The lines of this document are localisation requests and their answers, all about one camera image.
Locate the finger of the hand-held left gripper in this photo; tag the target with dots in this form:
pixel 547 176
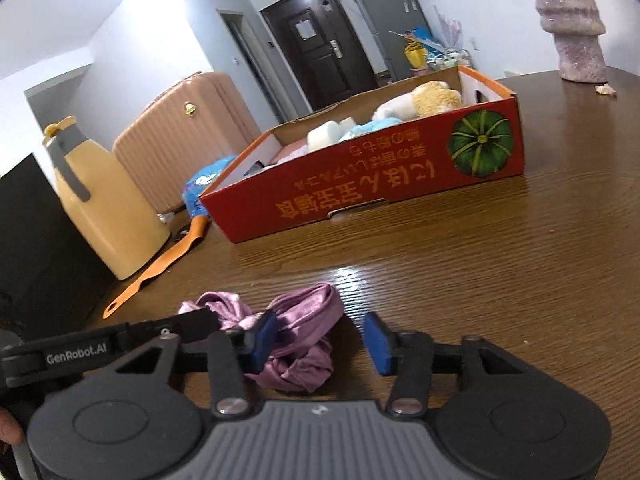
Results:
pixel 200 324

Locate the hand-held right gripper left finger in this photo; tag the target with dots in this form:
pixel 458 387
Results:
pixel 262 337

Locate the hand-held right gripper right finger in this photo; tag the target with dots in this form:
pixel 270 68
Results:
pixel 377 342

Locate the purple satin cloth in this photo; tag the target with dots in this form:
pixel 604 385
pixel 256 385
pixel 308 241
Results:
pixel 305 320

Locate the red cardboard box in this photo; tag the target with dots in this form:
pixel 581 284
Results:
pixel 350 195

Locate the purple towel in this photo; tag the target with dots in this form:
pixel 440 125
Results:
pixel 292 152

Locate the white and yellow plush toy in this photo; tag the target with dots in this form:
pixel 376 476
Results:
pixel 435 97

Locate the person's left hand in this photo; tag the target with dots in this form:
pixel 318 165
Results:
pixel 7 425

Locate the orange shoehorn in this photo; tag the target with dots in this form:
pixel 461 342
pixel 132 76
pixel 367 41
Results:
pixel 165 260

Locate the small black item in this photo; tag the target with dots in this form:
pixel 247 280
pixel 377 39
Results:
pixel 180 234

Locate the black furniture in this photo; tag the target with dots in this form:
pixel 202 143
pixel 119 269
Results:
pixel 45 250

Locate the blue wet wipe pack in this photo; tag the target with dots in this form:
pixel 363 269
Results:
pixel 200 185

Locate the yellow thermos jug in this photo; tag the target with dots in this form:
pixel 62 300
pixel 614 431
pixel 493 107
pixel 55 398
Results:
pixel 110 210

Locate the pink suitcase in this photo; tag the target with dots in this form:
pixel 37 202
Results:
pixel 190 135

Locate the cluster of small bottles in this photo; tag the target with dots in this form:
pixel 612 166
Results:
pixel 447 62

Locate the yellow plastic item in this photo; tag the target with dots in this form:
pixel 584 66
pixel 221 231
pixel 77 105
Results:
pixel 415 55

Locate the dark brown door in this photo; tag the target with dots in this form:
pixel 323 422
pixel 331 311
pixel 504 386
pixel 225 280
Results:
pixel 320 50

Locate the purple umbrella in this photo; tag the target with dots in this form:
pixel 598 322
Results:
pixel 450 30

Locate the grey fridge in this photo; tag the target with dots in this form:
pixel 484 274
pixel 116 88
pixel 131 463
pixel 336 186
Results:
pixel 385 5

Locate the fallen petal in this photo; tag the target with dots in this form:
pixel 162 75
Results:
pixel 605 90

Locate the pink glitter vase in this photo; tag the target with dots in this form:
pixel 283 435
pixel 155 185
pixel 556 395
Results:
pixel 570 20

